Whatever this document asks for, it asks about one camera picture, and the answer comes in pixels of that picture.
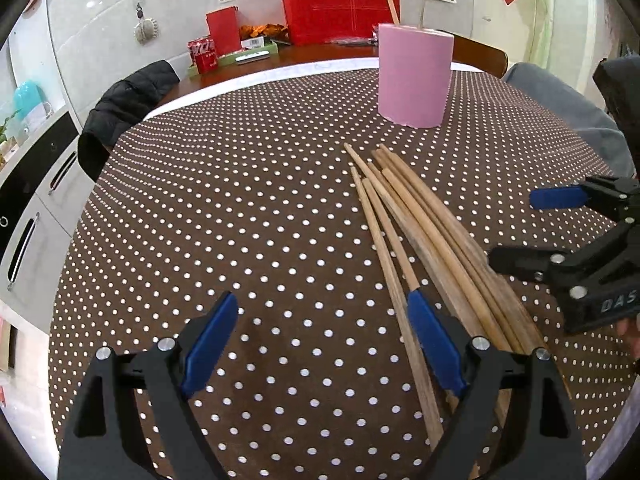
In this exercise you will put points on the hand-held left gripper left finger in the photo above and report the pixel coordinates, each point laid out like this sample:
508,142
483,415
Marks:
210,345

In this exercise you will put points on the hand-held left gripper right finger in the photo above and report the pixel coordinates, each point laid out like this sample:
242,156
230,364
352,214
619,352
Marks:
435,345

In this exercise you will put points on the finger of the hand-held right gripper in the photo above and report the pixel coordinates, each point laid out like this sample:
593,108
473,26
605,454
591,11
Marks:
555,197
525,260

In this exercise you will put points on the pile of wooden chopsticks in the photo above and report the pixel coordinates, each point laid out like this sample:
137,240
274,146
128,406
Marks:
425,230

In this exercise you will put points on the pink cup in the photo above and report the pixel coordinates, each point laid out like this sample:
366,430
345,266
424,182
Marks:
412,80

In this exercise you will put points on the person's right hand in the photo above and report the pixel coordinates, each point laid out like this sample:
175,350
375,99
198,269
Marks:
632,337

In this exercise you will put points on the grey garment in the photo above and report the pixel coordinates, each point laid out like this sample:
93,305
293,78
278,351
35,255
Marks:
560,105

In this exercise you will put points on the dark cloth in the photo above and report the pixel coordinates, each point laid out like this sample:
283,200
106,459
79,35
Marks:
622,95

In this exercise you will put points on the brown polka-dot tablecloth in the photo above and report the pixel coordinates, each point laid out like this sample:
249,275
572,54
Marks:
225,210

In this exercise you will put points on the wooden chair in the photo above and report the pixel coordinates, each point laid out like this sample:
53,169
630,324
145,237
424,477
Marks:
480,55

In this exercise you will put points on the white and black cabinet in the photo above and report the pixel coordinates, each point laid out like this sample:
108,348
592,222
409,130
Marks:
45,200

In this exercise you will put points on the dark snack packet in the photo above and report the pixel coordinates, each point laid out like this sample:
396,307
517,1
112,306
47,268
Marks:
360,41

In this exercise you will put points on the black jacket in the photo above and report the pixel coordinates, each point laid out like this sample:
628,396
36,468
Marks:
125,105

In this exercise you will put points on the red gift bag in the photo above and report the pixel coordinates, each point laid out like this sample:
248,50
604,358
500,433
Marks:
340,15

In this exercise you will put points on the green tray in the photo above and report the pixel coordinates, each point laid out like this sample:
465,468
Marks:
227,59

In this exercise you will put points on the red soda carton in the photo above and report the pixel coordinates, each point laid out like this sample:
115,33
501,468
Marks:
204,56

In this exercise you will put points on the white phone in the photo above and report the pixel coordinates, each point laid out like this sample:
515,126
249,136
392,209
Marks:
251,57

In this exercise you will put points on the green potted plant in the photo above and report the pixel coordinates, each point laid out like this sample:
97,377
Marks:
9,127

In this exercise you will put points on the teal kettle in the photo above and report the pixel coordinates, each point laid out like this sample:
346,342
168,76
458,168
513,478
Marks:
30,102

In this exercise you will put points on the red paper box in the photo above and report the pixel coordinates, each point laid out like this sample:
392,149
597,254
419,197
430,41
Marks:
222,30

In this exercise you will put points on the orange snack packet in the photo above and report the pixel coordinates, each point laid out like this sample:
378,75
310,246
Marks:
265,32

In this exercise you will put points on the grey wall hanging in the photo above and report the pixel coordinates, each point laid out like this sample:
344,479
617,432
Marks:
145,27

